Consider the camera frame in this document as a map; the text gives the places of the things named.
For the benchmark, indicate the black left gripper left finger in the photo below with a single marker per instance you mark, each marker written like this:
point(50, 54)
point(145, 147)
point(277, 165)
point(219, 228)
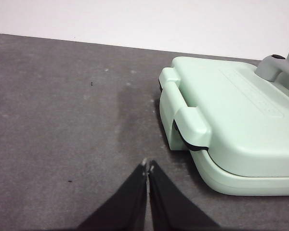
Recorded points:
point(125, 207)

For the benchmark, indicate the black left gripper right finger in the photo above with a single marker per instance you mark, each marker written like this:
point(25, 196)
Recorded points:
point(171, 209)

